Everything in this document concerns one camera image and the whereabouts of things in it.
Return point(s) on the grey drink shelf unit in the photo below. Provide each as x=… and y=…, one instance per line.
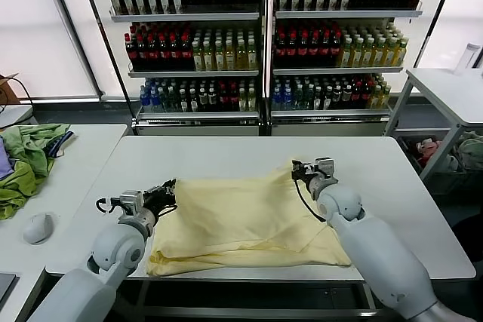
x=188, y=16
x=339, y=14

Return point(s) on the small red label cola bottle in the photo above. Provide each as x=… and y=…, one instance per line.
x=366, y=99
x=232, y=102
x=356, y=99
x=223, y=102

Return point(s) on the small yellow juice bottle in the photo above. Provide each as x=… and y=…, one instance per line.
x=242, y=103
x=251, y=103
x=375, y=99
x=385, y=99

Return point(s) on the pale green garment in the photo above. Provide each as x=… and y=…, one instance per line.
x=471, y=152

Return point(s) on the small green tinted bottle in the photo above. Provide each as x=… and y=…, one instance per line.
x=174, y=102
x=308, y=99
x=165, y=102
x=298, y=99

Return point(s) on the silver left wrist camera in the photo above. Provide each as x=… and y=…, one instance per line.
x=130, y=201

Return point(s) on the pale yellow t-shirt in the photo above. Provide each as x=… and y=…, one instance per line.
x=241, y=216

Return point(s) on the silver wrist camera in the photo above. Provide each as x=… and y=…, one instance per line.
x=325, y=166
x=130, y=201

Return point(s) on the small blue water bottle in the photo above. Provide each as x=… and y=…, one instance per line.
x=144, y=101
x=277, y=99
x=154, y=101
x=287, y=99

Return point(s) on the dark grey tablet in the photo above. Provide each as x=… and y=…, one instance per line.
x=7, y=286

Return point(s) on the brown cardboard box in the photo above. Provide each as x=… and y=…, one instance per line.
x=7, y=91

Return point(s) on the grey white garment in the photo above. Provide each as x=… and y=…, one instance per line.
x=449, y=163

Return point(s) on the white cap yellow juice bottle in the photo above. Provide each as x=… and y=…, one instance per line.
x=219, y=60
x=229, y=60
x=356, y=56
x=345, y=56
x=389, y=56
x=400, y=56
x=251, y=60
x=208, y=60
x=197, y=60
x=367, y=56
x=378, y=56
x=240, y=60

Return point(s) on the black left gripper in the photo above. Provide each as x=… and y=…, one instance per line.
x=154, y=199

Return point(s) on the white table with grey legs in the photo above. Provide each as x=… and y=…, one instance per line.
x=445, y=92

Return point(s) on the red cap cola bottle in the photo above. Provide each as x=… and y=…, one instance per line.
x=280, y=52
x=152, y=56
x=313, y=52
x=174, y=56
x=335, y=52
x=185, y=56
x=163, y=56
x=324, y=52
x=302, y=52
x=131, y=56
x=142, y=56
x=291, y=52

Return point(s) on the pink garment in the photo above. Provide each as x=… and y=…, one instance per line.
x=428, y=148

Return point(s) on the navy striped garment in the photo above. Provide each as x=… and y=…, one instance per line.
x=56, y=146

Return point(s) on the black diagonal pole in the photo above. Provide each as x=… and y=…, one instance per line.
x=434, y=16
x=97, y=16

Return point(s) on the grey window frame bar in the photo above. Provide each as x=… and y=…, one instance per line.
x=72, y=29

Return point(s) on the small black drink bottle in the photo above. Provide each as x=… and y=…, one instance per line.
x=193, y=103
x=327, y=100
x=203, y=101
x=183, y=103
x=212, y=101
x=337, y=99
x=346, y=99
x=317, y=100

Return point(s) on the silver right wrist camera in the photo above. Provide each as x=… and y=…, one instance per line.
x=325, y=166

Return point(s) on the dark grey storage crate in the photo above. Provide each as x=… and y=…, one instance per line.
x=407, y=148

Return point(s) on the purple garment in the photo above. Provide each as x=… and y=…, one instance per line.
x=3, y=163

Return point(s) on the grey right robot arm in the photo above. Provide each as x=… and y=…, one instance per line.
x=377, y=246

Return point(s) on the grey computer mouse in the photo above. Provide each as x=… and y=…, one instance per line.
x=37, y=228

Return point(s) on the green crumpled garment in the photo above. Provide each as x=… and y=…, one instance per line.
x=22, y=182

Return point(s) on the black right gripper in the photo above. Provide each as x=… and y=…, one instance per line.
x=307, y=178

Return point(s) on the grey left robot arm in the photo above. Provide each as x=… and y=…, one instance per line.
x=117, y=246

